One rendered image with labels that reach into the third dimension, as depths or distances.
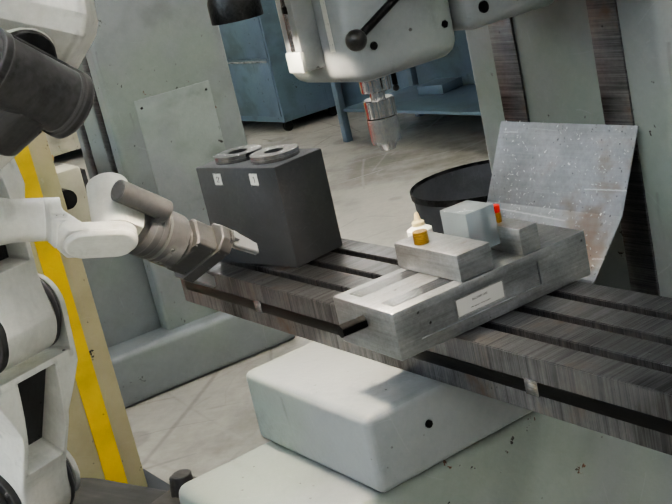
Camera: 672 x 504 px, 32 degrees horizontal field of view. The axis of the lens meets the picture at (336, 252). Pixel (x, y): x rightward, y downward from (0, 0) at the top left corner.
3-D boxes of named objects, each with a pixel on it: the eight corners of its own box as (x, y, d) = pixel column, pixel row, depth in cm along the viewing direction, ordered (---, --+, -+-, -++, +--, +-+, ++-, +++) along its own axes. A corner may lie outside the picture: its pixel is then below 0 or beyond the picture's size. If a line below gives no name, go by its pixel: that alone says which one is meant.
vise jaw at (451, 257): (461, 283, 161) (456, 255, 160) (398, 268, 174) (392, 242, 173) (495, 268, 164) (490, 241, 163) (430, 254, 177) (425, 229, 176)
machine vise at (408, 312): (402, 362, 158) (385, 285, 155) (341, 341, 170) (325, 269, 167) (592, 274, 174) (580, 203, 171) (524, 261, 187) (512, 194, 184)
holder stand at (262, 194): (297, 268, 210) (271, 160, 205) (218, 262, 226) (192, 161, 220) (343, 245, 218) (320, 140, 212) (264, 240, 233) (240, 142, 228)
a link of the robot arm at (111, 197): (139, 270, 186) (80, 248, 178) (129, 217, 192) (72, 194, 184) (186, 231, 181) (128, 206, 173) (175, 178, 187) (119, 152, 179)
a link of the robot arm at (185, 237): (187, 297, 195) (130, 277, 187) (177, 251, 201) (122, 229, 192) (239, 256, 189) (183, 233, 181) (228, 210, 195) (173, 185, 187)
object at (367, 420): (384, 498, 165) (366, 420, 162) (258, 438, 194) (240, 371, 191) (628, 363, 190) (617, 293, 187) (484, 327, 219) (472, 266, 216)
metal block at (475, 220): (472, 254, 168) (465, 214, 166) (447, 249, 173) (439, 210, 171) (500, 243, 170) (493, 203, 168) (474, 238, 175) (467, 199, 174)
